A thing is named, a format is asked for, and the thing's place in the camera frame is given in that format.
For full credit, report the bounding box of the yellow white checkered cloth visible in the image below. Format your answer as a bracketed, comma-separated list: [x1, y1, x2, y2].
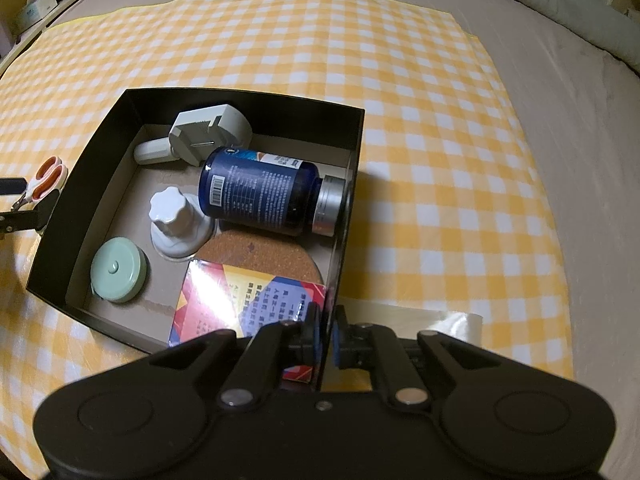
[0, 0, 576, 480]

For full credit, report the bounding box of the colourful card box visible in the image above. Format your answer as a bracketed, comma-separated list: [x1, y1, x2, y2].
[167, 258, 330, 384]

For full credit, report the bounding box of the blue supplement bottle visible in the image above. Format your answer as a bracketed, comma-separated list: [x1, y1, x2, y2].
[198, 148, 345, 237]

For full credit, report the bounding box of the black cardboard box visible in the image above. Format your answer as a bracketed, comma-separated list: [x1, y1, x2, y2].
[26, 88, 364, 353]

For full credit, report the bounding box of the white tissue box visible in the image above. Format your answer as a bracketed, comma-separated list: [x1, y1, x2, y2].
[13, 0, 58, 35]

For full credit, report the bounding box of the white grey plug adapter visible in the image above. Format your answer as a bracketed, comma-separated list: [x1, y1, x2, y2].
[134, 104, 252, 167]

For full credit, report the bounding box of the white knob bottle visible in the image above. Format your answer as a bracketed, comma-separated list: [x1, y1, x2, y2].
[149, 186, 214, 259]

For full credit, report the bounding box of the round cork coaster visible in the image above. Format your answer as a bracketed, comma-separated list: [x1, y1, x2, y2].
[195, 229, 324, 284]

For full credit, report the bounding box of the green round tape measure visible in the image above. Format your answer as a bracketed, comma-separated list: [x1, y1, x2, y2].
[90, 236, 148, 304]

